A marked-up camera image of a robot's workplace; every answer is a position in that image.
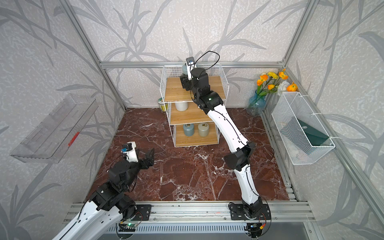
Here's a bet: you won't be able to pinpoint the white wire shelf rack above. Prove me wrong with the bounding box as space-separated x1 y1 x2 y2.
160 65 220 148

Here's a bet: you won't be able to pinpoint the tall light blue canister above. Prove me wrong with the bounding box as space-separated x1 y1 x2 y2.
182 64 189 76

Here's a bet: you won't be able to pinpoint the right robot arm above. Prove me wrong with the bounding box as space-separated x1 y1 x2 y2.
181 68 263 219

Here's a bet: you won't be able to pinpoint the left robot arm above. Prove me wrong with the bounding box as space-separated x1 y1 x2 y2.
55 142 155 240

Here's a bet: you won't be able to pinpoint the white canister middle left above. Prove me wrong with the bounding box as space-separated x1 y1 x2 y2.
175 102 189 112

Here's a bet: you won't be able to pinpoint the small sage green canister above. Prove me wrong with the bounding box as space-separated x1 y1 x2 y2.
198 123 210 137

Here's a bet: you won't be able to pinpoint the small blue-grey canister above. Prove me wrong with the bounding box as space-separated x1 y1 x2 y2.
183 124 195 137

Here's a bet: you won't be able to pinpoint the blue glass vase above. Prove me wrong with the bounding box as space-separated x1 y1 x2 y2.
247 91 267 117

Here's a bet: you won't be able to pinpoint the red marker pen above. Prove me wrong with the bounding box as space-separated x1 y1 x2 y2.
68 132 80 147

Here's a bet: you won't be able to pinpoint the orange yellow artificial flowers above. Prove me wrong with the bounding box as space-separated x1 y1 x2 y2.
256 69 299 97

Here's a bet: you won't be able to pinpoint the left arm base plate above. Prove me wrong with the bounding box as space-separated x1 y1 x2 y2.
122 204 152 222

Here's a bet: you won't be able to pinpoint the clear acrylic wall shelf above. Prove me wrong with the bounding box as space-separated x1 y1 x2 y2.
10 94 99 164

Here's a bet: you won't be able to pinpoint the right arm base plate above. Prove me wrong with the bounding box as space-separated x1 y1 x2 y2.
228 202 271 221

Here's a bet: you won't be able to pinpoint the white wire wall basket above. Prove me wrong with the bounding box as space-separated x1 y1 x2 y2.
272 92 336 165

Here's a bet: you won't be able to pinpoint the aluminium front rail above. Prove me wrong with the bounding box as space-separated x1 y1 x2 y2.
62 200 316 225

